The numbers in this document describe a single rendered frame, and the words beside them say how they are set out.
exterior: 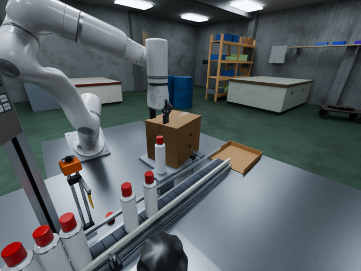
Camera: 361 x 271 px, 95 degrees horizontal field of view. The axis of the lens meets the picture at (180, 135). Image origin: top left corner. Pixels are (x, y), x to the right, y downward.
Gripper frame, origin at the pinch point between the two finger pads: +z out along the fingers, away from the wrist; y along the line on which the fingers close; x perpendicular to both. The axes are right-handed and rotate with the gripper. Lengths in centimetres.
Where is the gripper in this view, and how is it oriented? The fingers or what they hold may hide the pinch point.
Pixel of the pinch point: (159, 119)
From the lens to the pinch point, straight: 76.5
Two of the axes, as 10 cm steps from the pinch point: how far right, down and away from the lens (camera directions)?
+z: -0.2, 9.1, 4.1
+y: 7.2, 3.0, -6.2
